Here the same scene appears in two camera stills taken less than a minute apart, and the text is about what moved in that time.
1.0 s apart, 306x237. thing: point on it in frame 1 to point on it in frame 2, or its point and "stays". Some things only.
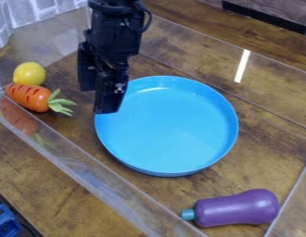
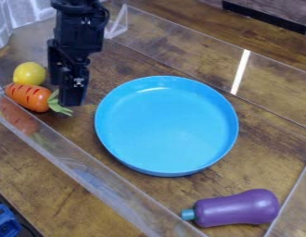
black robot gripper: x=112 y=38 to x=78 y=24
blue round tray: x=176 y=127 stays
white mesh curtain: x=15 y=13 stays
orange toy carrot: x=37 y=99 stays
